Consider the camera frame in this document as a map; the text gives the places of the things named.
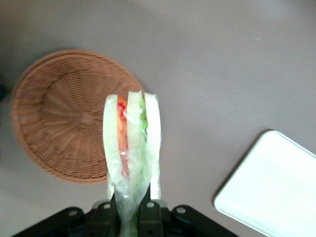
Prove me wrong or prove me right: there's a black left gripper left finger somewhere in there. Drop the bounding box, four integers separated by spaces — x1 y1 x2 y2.
84 194 122 237

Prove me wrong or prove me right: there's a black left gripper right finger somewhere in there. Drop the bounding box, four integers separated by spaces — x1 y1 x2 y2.
137 185 165 237

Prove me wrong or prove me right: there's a triangle sandwich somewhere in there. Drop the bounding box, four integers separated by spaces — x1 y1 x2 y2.
102 90 162 237

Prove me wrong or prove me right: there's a round brown wicker basket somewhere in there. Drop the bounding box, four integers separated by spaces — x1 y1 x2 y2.
9 49 146 186

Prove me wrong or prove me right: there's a white rectangular tray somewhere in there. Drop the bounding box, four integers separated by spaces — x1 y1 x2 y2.
213 130 316 237

